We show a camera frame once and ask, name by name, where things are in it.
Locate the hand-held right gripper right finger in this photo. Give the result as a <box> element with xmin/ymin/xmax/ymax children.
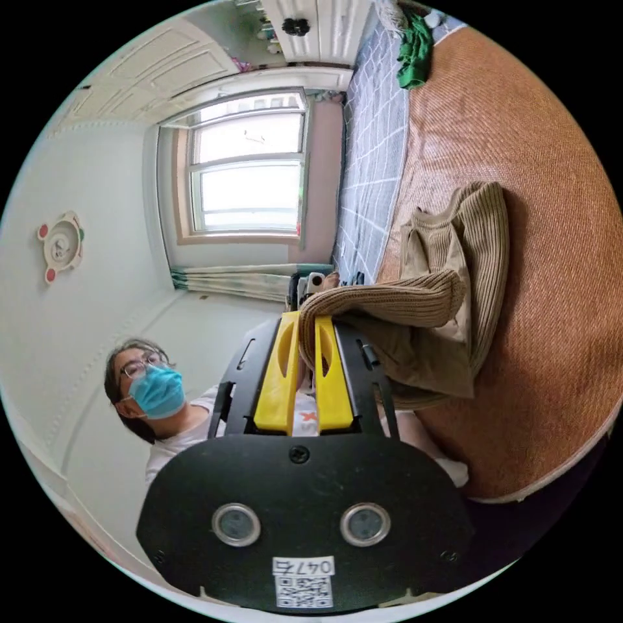
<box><xmin>313</xmin><ymin>316</ymin><xmax>362</xmax><ymax>435</ymax></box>

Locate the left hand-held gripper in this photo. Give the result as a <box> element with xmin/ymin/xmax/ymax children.
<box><xmin>287</xmin><ymin>273</ymin><xmax>310</xmax><ymax>312</ymax></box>

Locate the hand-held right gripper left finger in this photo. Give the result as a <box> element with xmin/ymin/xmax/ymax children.
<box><xmin>252</xmin><ymin>311</ymin><xmax>302</xmax><ymax>435</ymax></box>

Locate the khaki ribbed long sleeve sweater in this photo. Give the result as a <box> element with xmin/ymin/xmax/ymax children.
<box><xmin>297</xmin><ymin>180</ymin><xmax>511</xmax><ymax>412</ymax></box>

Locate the pale green curtain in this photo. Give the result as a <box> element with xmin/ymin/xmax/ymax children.
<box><xmin>169</xmin><ymin>262</ymin><xmax>337</xmax><ymax>304</ymax></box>

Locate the person's body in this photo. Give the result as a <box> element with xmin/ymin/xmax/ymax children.
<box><xmin>104</xmin><ymin>337</ymin><xmax>471</xmax><ymax>489</ymax></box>

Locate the window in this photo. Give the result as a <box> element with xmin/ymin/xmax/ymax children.
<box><xmin>156</xmin><ymin>87</ymin><xmax>313</xmax><ymax>250</ymax></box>

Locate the bed with woven mat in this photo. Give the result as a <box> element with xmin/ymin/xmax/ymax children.
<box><xmin>330</xmin><ymin>0</ymin><xmax>623</xmax><ymax>505</ymax></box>

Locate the bear-shaped ceiling lamp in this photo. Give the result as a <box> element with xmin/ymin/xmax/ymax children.
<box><xmin>37</xmin><ymin>210</ymin><xmax>86</xmax><ymax>286</ymax></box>

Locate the white panelled wardrobe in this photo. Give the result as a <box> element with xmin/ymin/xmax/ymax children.
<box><xmin>57</xmin><ymin>21</ymin><xmax>242</xmax><ymax>130</ymax></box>

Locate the white cupboard with black knob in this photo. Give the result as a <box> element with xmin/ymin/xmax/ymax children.
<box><xmin>262</xmin><ymin>0</ymin><xmax>382</xmax><ymax>67</ymax></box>

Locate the green garment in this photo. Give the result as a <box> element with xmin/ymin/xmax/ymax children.
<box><xmin>396</xmin><ymin>11</ymin><xmax>435</xmax><ymax>90</ymax></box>

